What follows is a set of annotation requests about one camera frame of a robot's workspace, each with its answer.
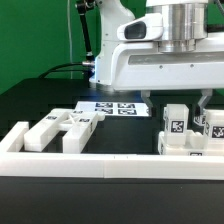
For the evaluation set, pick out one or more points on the white chair back frame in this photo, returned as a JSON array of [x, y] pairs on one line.
[[77, 127]]

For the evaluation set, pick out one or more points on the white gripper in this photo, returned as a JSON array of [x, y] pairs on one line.
[[140, 66]]

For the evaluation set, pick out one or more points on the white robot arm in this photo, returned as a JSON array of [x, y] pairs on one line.
[[169, 48]]

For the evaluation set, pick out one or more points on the white chair seat part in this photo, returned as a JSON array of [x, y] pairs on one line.
[[196, 145]]

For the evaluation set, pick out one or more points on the black jointed camera mount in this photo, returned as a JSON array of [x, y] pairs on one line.
[[83, 6]]

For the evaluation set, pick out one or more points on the white U-shaped fence frame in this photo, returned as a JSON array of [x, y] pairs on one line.
[[15, 162]]

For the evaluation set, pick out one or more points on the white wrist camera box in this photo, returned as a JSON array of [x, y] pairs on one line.
[[146, 28]]

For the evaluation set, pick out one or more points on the white tag sheet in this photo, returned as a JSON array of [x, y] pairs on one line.
[[114, 108]]

